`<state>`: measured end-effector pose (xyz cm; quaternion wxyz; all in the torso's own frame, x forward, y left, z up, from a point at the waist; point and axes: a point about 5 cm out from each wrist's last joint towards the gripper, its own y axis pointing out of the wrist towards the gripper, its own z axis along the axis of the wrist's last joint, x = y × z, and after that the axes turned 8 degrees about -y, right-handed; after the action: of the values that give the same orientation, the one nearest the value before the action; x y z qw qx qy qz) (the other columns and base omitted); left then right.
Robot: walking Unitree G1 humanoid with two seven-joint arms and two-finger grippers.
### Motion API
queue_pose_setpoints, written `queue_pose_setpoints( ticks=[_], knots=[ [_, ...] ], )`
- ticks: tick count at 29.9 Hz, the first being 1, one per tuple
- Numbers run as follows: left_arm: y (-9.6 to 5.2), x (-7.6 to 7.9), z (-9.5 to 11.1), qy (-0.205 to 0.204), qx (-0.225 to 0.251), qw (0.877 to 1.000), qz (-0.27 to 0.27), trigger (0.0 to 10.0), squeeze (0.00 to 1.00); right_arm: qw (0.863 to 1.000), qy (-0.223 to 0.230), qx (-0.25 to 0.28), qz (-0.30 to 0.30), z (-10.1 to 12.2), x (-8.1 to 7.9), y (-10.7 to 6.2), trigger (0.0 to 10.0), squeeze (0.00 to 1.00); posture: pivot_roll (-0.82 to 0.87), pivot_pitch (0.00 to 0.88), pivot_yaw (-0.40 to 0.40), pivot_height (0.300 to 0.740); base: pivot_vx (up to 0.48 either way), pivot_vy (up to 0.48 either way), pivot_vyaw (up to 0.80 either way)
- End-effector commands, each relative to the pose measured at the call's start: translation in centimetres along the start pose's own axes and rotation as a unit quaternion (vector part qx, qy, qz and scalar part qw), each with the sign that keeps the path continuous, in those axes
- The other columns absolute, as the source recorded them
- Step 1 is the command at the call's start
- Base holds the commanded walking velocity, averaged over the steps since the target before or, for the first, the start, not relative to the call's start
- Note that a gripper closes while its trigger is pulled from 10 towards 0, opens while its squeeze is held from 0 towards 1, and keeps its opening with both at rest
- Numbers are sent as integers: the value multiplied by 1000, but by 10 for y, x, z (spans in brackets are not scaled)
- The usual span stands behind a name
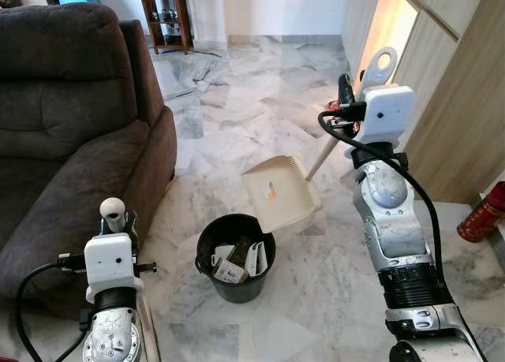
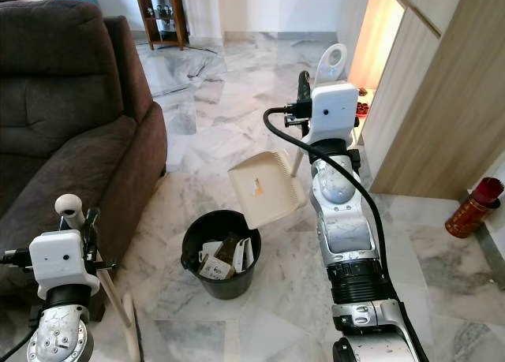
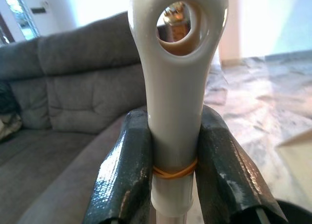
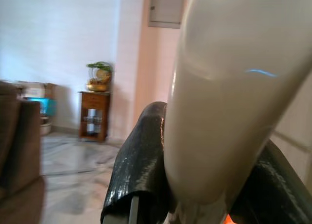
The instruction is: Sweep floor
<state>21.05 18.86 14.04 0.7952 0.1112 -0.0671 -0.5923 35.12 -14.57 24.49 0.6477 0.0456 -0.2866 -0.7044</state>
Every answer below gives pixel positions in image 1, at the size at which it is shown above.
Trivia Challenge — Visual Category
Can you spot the light wood cabinet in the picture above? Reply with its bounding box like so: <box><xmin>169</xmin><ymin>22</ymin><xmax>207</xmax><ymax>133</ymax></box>
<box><xmin>340</xmin><ymin>0</ymin><xmax>505</xmax><ymax>206</ymax></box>

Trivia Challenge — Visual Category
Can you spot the brown cardboard with label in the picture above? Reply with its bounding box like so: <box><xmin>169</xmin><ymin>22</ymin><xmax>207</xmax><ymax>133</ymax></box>
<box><xmin>227</xmin><ymin>237</ymin><xmax>255</xmax><ymax>278</ymax></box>

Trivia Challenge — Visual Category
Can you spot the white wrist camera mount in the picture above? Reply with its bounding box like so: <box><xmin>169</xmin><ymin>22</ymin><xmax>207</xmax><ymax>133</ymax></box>
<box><xmin>356</xmin><ymin>85</ymin><xmax>417</xmax><ymax>160</ymax></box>
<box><xmin>83</xmin><ymin>233</ymin><xmax>145</xmax><ymax>304</ymax></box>

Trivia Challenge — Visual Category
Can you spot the dark brown fabric sofa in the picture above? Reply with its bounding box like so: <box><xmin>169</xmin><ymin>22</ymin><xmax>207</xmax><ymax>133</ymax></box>
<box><xmin>0</xmin><ymin>2</ymin><xmax>178</xmax><ymax>314</ymax></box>

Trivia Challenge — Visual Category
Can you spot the small labelled cardboard box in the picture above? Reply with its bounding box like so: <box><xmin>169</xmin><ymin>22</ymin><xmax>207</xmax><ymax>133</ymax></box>
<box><xmin>211</xmin><ymin>258</ymin><xmax>249</xmax><ymax>285</ymax></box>

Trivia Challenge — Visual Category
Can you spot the cream long-handled dustpan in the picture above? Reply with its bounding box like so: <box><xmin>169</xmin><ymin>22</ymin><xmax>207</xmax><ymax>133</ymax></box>
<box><xmin>240</xmin><ymin>46</ymin><xmax>398</xmax><ymax>236</ymax></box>

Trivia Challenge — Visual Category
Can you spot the black plastic waste bin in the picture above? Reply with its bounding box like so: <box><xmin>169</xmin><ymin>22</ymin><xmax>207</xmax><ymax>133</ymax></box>
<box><xmin>195</xmin><ymin>213</ymin><xmax>278</xmax><ymax>304</ymax></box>

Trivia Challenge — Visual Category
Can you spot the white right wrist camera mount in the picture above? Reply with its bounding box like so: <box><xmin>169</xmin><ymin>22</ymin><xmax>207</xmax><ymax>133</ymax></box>
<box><xmin>356</xmin><ymin>85</ymin><xmax>417</xmax><ymax>160</ymax></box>

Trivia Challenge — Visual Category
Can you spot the red cylindrical canister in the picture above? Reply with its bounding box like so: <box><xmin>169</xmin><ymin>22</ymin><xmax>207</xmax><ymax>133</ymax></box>
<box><xmin>457</xmin><ymin>180</ymin><xmax>505</xmax><ymax>244</ymax></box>

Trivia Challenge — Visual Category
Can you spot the dark wooden shelf stand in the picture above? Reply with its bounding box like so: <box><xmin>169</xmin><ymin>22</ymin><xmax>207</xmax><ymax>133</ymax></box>
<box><xmin>137</xmin><ymin>0</ymin><xmax>193</xmax><ymax>56</ymax></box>

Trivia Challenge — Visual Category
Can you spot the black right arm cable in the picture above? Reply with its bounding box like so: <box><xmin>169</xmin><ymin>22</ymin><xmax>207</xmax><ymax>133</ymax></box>
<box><xmin>317</xmin><ymin>109</ymin><xmax>445</xmax><ymax>282</ymax></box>

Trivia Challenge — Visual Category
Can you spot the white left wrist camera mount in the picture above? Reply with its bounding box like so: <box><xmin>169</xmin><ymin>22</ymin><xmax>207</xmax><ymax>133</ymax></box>
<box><xmin>83</xmin><ymin>233</ymin><xmax>145</xmax><ymax>304</ymax></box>

